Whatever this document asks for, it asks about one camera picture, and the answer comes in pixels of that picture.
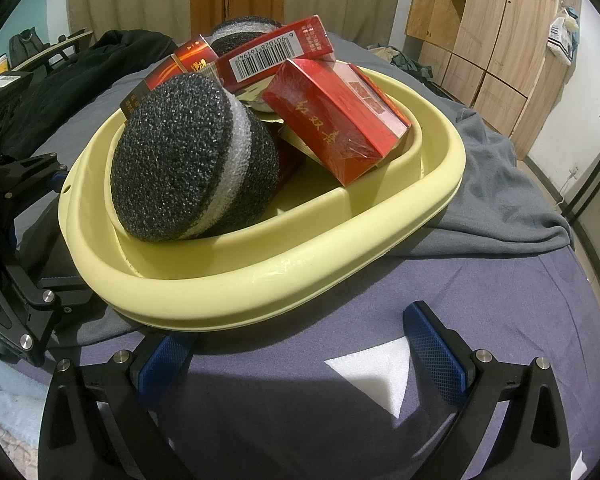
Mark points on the yellow plastic basin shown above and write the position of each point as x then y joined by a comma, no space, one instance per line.
280,290

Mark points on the yellow cup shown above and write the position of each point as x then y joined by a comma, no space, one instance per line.
1,66

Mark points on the silver red cigarette box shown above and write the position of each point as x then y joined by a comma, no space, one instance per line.
280,52

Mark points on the black foam disc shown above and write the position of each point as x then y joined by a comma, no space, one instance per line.
245,30
180,160

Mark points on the dark cloth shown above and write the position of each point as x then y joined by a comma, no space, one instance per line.
80,80

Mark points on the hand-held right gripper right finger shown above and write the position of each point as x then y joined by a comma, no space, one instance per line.
432,345

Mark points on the light wooden board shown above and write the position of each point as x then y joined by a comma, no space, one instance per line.
60,47

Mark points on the dark backpack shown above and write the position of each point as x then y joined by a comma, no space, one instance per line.
25,45

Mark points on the pile of clothes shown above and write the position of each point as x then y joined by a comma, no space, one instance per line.
405,62

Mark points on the white striped bag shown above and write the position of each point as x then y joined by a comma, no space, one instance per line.
562,35

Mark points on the grey blanket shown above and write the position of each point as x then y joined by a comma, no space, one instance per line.
505,185

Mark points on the dark brown cigarette box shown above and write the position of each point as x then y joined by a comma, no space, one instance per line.
190,60

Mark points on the wooden wardrobe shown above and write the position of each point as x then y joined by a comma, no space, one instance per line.
490,35

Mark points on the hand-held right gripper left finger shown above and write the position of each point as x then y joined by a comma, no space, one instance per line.
165,355

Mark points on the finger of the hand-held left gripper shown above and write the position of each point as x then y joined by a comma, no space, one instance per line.
40,175
30,310

